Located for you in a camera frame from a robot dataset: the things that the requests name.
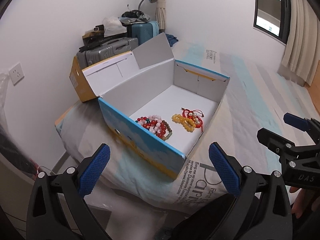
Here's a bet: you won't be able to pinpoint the yellow bead bracelet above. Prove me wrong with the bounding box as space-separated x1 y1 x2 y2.
171 113 197 132

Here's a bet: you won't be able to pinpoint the red cord gold charm bracelet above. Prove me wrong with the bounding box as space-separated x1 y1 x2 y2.
181 107 205 132

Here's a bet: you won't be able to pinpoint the white pearl earring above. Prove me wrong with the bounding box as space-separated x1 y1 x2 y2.
188 112 202 126

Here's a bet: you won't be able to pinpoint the pink white bead bracelet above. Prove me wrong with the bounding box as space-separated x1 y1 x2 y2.
138 114 164 133

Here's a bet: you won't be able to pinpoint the red bead bracelet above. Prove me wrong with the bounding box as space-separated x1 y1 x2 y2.
137 115 167 138

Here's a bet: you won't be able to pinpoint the person's right hand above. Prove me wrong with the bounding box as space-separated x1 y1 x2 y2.
289 187 319 219

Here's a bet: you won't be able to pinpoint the striped bed sheet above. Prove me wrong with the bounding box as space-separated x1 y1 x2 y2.
55 42 319 212

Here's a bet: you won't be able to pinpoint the beige right curtain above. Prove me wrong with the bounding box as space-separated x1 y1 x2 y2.
281 0 319 85

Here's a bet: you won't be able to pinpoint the beige curtain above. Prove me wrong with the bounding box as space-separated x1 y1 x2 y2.
156 0 167 31
281 0 319 85

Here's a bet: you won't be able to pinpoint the blue yellow cardboard box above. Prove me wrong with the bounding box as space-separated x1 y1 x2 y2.
69 34 230 179

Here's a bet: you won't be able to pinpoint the dark framed window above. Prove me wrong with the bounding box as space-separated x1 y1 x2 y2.
253 0 291 44

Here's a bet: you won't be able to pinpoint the grey suitcase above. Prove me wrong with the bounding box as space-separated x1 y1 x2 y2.
76 37 139 69

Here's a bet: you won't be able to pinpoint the black items on suitcase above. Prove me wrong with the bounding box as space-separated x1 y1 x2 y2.
79 24 105 52

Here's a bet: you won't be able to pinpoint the blue clothes pile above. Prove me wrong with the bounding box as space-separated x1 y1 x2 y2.
166 34 179 47

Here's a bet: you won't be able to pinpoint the white plastic bag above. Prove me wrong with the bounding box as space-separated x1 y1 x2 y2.
103 16 127 37

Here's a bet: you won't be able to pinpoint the teal suitcase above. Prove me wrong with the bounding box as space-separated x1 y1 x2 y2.
126 21 159 45

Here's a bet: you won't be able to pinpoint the black clothes on suitcase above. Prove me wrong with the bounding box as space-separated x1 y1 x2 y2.
119 10 150 24

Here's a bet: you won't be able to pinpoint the beige left curtain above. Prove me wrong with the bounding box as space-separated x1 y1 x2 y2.
156 0 167 31

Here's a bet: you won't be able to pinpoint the brown bead bracelet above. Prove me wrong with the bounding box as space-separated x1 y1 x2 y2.
159 119 174 141

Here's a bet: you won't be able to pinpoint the white wall socket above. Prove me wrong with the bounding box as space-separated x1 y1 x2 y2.
9 63 24 86

